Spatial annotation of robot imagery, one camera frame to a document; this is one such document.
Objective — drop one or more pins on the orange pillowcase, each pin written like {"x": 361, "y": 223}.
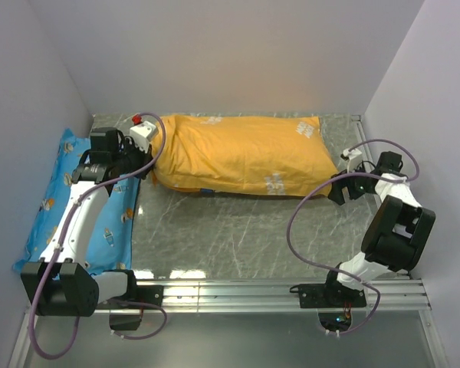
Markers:
{"x": 262, "y": 156}

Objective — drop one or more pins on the blue cartoon pillow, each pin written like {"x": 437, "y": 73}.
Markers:
{"x": 110, "y": 243}

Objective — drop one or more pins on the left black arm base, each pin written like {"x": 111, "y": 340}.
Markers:
{"x": 125, "y": 315}

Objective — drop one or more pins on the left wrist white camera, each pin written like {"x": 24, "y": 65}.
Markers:
{"x": 142, "y": 133}

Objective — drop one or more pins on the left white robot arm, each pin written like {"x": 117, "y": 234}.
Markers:
{"x": 58, "y": 283}

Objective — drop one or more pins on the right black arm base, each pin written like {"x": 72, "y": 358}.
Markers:
{"x": 322, "y": 297}

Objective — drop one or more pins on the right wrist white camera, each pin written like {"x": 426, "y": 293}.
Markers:
{"x": 353, "y": 158}

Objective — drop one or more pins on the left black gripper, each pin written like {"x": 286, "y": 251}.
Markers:
{"x": 145, "y": 157}

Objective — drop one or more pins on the aluminium mounting rail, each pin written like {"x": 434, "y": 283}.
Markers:
{"x": 248, "y": 296}

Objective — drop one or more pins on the wrist white camera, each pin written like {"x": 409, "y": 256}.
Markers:
{"x": 353, "y": 158}
{"x": 142, "y": 133}

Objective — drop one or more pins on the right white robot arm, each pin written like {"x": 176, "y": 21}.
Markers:
{"x": 394, "y": 240}

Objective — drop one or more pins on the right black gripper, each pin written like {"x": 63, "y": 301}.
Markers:
{"x": 336, "y": 193}

